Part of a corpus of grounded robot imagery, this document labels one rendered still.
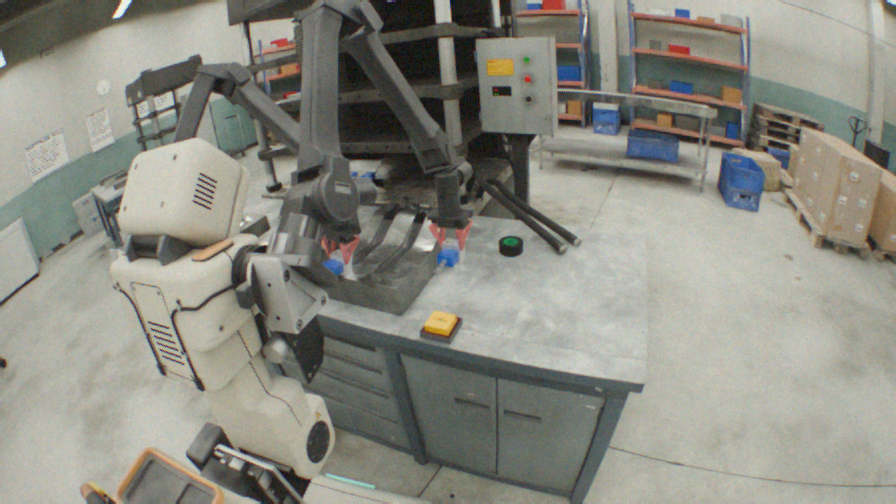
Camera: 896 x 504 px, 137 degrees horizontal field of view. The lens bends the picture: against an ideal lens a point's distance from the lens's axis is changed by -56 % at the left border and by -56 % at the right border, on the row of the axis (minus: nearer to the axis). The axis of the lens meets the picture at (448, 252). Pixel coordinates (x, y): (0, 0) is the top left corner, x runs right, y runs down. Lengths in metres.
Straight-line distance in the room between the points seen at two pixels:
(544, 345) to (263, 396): 0.62
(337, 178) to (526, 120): 1.13
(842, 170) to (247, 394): 4.13
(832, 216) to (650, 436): 2.93
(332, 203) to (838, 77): 7.94
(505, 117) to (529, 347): 1.00
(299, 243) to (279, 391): 0.36
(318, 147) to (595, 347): 0.72
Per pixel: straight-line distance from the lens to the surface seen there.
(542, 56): 1.57
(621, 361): 0.92
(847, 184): 4.07
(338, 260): 1.08
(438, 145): 0.90
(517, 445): 1.29
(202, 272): 0.55
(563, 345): 0.94
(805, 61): 7.75
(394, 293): 1.01
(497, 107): 1.63
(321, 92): 0.66
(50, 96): 7.94
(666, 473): 1.74
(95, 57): 8.09
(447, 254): 0.99
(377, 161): 1.87
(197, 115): 0.99
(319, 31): 0.72
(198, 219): 0.59
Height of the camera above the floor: 1.44
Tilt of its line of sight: 30 degrees down
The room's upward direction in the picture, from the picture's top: 6 degrees counter-clockwise
